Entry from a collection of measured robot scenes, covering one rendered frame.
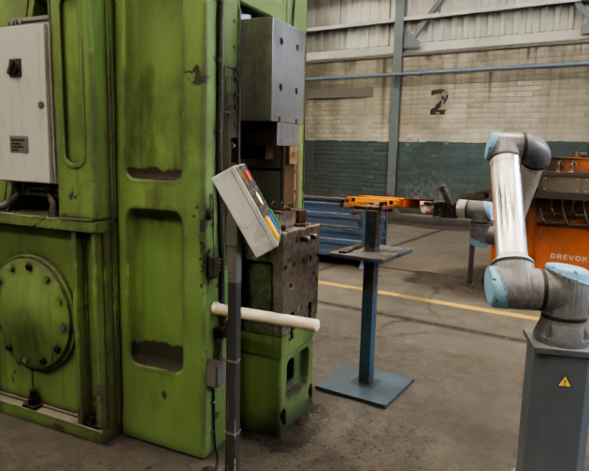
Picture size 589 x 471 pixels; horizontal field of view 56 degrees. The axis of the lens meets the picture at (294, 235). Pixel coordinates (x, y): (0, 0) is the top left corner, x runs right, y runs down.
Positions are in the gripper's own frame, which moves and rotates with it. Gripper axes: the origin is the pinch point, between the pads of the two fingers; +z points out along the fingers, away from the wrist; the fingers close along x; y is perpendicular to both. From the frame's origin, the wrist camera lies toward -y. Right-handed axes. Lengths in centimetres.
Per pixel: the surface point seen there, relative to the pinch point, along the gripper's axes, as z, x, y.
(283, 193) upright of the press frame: 50, -51, -3
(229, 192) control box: 6, -143, -11
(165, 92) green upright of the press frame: 63, -114, -46
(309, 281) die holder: 28, -59, 36
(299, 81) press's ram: 33, -64, -54
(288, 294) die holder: 25, -81, 37
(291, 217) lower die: 33, -69, 5
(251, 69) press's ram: 39, -91, -56
